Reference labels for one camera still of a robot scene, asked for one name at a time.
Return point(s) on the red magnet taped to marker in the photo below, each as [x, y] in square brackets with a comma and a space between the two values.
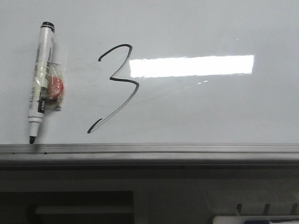
[56, 87]

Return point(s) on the black whiteboard marker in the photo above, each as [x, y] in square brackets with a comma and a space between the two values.
[40, 81]

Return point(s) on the white whiteboard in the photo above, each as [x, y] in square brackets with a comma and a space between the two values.
[156, 71]

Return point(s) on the white eraser in tray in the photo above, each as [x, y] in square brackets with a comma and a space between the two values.
[256, 219]

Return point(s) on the aluminium whiteboard frame rail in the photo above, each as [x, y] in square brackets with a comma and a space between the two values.
[148, 154]

